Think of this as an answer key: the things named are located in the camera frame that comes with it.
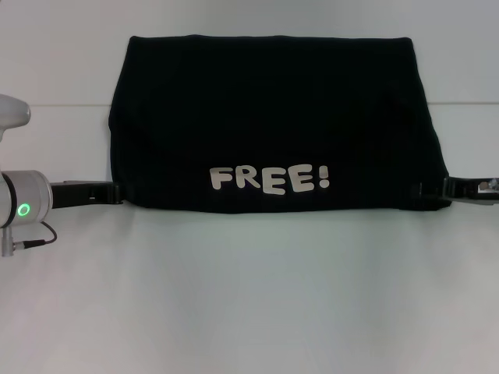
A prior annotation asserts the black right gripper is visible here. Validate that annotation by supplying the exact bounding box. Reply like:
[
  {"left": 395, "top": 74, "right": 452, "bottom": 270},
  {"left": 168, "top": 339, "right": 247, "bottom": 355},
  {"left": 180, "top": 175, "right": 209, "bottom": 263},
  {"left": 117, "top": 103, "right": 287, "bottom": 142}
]
[{"left": 416, "top": 175, "right": 499, "bottom": 207}]

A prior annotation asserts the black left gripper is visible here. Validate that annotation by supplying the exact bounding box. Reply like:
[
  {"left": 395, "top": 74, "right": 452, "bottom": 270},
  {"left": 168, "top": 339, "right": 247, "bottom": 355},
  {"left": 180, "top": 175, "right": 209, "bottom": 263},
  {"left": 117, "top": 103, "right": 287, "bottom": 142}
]
[{"left": 49, "top": 179, "right": 126, "bottom": 210}]

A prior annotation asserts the black shirt with FREE print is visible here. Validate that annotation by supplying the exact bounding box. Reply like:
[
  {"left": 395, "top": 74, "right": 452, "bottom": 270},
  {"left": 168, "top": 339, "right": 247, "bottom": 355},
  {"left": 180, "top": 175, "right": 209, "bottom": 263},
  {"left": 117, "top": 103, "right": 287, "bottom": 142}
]
[{"left": 105, "top": 34, "right": 454, "bottom": 216}]

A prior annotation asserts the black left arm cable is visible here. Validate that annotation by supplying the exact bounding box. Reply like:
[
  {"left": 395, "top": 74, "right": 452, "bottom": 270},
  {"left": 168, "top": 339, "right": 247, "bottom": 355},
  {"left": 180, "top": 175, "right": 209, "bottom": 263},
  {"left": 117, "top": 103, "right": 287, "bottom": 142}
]
[{"left": 1, "top": 221, "right": 58, "bottom": 258}]

